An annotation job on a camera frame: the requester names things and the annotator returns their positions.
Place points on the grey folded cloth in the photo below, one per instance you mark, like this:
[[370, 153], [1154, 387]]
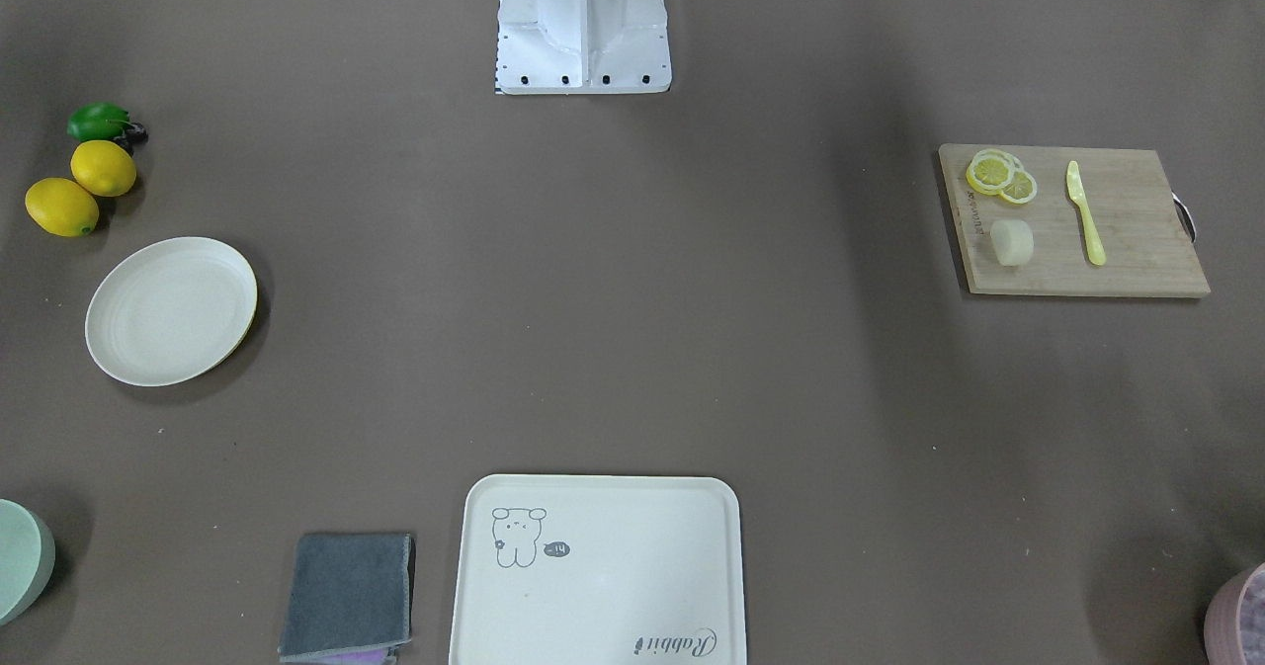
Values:
[[350, 599]]

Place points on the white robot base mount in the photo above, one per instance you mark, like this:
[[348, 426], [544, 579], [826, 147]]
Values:
[[582, 47]]

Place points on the wooden cutting board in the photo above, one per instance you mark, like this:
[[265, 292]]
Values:
[[1147, 251]]

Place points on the pink bowl with ice cubes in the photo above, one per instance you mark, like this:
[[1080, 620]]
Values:
[[1234, 621]]

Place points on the lemon slice top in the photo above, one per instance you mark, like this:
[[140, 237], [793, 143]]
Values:
[[991, 171]]

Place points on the yellow toy lemon upper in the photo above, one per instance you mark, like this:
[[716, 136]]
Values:
[[103, 168]]

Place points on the yellow plastic knife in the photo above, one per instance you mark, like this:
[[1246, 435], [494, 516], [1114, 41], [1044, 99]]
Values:
[[1075, 191]]

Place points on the yellow toy lemon lower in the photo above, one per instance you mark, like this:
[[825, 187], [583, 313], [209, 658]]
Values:
[[62, 207]]

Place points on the cream rectangular tray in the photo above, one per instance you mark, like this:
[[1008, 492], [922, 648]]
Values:
[[599, 569]]

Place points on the cream round plate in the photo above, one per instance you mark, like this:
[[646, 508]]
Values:
[[171, 311]]

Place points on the yellow toy lemon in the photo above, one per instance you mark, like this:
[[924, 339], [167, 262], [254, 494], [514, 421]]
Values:
[[103, 168], [62, 207]]

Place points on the lemon slice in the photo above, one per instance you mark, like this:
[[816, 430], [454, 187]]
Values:
[[991, 171], [1021, 190]]

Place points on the mint green bowl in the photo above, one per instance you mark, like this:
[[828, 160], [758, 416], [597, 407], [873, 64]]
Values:
[[27, 558]]

